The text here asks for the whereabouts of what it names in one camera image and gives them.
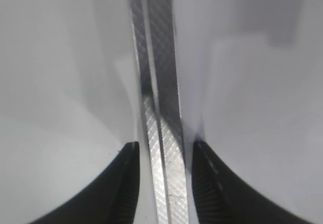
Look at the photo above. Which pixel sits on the white board with aluminium frame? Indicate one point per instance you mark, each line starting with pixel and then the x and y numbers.
pixel 81 78

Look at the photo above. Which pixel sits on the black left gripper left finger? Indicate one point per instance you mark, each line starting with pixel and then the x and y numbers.
pixel 111 198

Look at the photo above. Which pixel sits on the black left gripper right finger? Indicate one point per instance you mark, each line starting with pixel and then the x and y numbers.
pixel 220 196

